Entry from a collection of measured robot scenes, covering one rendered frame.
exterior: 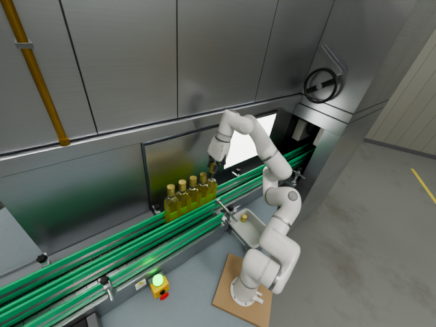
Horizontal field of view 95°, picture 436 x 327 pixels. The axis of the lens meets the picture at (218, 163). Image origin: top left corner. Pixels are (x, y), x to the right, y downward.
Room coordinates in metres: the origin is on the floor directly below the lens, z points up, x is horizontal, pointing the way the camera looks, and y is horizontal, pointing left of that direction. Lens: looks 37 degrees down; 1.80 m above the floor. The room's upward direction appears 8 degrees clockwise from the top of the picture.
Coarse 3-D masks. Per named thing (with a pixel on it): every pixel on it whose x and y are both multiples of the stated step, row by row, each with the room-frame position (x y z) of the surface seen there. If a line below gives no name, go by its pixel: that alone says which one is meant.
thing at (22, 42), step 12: (0, 0) 0.50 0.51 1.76; (12, 12) 0.51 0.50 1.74; (12, 24) 0.50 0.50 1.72; (24, 36) 0.51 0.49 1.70; (24, 48) 0.50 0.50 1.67; (36, 72) 0.51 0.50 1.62; (36, 84) 0.50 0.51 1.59; (48, 96) 0.51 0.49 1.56; (48, 108) 0.50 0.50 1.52; (60, 132) 0.51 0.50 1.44; (60, 144) 0.50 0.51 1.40
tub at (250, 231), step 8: (240, 216) 0.80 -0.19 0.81; (248, 216) 0.81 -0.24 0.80; (256, 216) 0.79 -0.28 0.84; (232, 224) 0.70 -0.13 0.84; (240, 224) 0.76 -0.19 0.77; (248, 224) 0.77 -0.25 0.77; (256, 224) 0.76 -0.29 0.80; (264, 224) 0.74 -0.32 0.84; (240, 232) 0.71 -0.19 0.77; (248, 232) 0.72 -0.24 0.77; (256, 232) 0.73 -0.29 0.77; (248, 240) 0.67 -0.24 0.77; (256, 240) 0.67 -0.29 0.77
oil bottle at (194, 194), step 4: (188, 188) 0.69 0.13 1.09; (196, 188) 0.70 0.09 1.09; (188, 192) 0.68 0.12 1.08; (192, 192) 0.67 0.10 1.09; (196, 192) 0.68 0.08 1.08; (192, 196) 0.67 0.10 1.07; (196, 196) 0.68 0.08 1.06; (192, 200) 0.67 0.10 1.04; (196, 200) 0.68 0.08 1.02; (192, 204) 0.67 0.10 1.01; (196, 204) 0.68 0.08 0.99; (192, 208) 0.67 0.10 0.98; (196, 208) 0.68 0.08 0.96
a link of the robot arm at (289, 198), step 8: (272, 192) 0.64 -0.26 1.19; (280, 192) 0.62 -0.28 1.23; (288, 192) 0.60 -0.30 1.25; (296, 192) 0.61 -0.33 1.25; (272, 200) 0.62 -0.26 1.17; (280, 200) 0.59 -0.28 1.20; (288, 200) 0.58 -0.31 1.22; (296, 200) 0.58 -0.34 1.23; (280, 208) 0.57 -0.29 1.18; (288, 208) 0.56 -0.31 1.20; (296, 208) 0.56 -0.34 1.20; (272, 216) 0.56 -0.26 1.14; (280, 216) 0.54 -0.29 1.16; (288, 216) 0.54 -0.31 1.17; (296, 216) 0.55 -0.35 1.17; (288, 224) 0.52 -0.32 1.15
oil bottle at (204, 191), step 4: (200, 188) 0.71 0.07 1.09; (204, 188) 0.72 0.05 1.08; (208, 188) 0.73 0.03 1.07; (200, 192) 0.70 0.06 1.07; (204, 192) 0.71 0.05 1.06; (208, 192) 0.73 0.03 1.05; (200, 196) 0.70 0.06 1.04; (204, 196) 0.71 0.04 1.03; (200, 200) 0.70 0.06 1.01; (204, 200) 0.72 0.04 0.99; (200, 204) 0.70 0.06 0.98
